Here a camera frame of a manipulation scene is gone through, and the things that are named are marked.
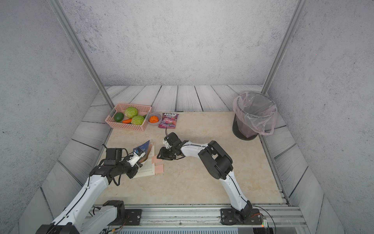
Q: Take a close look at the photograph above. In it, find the pink sticky note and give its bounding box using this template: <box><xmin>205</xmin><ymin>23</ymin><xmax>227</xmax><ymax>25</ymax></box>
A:
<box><xmin>152</xmin><ymin>156</ymin><xmax>163</xmax><ymax>165</ymax></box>
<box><xmin>154</xmin><ymin>164</ymin><xmax>164</xmax><ymax>175</ymax></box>

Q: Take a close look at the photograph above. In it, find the blue Animal Farm book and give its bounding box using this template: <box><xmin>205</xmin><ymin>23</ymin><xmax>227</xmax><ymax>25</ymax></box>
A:
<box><xmin>133</xmin><ymin>141</ymin><xmax>155</xmax><ymax>178</ymax></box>

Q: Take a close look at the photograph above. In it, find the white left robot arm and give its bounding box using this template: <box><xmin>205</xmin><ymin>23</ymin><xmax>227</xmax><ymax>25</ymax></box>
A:
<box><xmin>37</xmin><ymin>148</ymin><xmax>146</xmax><ymax>234</ymax></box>

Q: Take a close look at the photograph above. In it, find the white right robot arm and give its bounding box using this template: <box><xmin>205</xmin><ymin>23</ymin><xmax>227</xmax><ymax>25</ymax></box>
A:
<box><xmin>157</xmin><ymin>132</ymin><xmax>253</xmax><ymax>223</ymax></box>

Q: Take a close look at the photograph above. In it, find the purple snack packet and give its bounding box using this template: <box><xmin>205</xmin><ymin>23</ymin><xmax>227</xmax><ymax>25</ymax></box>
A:
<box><xmin>158</xmin><ymin>113</ymin><xmax>179</xmax><ymax>129</ymax></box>

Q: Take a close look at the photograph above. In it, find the small bowl with orange food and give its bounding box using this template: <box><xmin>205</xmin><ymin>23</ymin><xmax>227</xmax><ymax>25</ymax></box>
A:
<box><xmin>147</xmin><ymin>112</ymin><xmax>162</xmax><ymax>126</ymax></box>

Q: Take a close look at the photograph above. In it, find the green cabbage front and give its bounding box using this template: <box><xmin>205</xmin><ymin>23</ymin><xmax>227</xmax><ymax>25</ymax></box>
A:
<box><xmin>131</xmin><ymin>115</ymin><xmax>145</xmax><ymax>126</ymax></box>

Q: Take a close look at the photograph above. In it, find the green cabbage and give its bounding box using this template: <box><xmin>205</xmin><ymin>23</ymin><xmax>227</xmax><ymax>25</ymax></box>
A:
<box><xmin>131</xmin><ymin>115</ymin><xmax>145</xmax><ymax>126</ymax></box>
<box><xmin>124</xmin><ymin>107</ymin><xmax>138</xmax><ymax>119</ymax></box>

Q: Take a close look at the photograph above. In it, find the dark green avocado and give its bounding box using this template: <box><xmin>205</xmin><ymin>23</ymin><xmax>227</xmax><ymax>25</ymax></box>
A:
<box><xmin>113</xmin><ymin>112</ymin><xmax>125</xmax><ymax>122</ymax></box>

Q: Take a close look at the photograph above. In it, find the pink plastic basket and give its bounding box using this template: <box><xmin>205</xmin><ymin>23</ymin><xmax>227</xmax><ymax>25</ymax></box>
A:
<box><xmin>105</xmin><ymin>103</ymin><xmax>152</xmax><ymax>132</ymax></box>

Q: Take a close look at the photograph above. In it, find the green cabbage rear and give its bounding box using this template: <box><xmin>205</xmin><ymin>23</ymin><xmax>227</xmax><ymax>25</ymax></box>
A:
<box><xmin>124</xmin><ymin>107</ymin><xmax>138</xmax><ymax>119</ymax></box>

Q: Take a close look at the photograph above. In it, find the black bin with plastic bag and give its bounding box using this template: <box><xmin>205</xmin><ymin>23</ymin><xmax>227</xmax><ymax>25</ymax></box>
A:
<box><xmin>232</xmin><ymin>91</ymin><xmax>278</xmax><ymax>140</ymax></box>

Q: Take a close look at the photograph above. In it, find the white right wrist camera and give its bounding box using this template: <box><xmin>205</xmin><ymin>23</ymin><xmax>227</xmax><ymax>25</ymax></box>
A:
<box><xmin>163</xmin><ymin>139</ymin><xmax>170</xmax><ymax>149</ymax></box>

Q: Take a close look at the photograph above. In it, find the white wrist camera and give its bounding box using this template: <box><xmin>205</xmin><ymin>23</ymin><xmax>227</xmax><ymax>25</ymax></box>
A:
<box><xmin>163</xmin><ymin>139</ymin><xmax>170</xmax><ymax>149</ymax></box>
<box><xmin>126</xmin><ymin>147</ymin><xmax>146</xmax><ymax>167</ymax></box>

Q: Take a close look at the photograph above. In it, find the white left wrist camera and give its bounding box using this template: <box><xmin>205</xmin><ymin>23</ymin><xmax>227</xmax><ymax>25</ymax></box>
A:
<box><xmin>126</xmin><ymin>147</ymin><xmax>146</xmax><ymax>167</ymax></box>

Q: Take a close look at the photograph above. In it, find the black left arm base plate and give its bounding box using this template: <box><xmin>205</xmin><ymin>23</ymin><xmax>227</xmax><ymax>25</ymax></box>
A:
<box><xmin>110</xmin><ymin>209</ymin><xmax>142</xmax><ymax>226</ymax></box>

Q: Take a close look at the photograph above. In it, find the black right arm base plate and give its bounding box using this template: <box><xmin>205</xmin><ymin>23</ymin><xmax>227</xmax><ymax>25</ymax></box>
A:
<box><xmin>220</xmin><ymin>208</ymin><xmax>264</xmax><ymax>225</ymax></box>

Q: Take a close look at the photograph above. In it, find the silver aluminium frame rail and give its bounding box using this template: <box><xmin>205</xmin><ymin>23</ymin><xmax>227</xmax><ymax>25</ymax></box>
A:
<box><xmin>52</xmin><ymin>204</ymin><xmax>311</xmax><ymax>234</ymax></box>

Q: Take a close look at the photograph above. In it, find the left vertical aluminium post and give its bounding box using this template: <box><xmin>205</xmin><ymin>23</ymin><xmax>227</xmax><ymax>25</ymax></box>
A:
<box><xmin>48</xmin><ymin>0</ymin><xmax>115</xmax><ymax>109</ymax></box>

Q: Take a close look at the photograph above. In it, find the vertical aluminium post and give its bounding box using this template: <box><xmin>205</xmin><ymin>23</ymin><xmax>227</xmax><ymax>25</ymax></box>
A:
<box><xmin>261</xmin><ymin>0</ymin><xmax>307</xmax><ymax>95</ymax></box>
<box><xmin>48</xmin><ymin>0</ymin><xmax>115</xmax><ymax>109</ymax></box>

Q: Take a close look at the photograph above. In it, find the right vertical aluminium post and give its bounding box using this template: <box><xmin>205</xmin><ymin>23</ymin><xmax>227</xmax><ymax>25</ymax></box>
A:
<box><xmin>261</xmin><ymin>0</ymin><xmax>307</xmax><ymax>95</ymax></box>

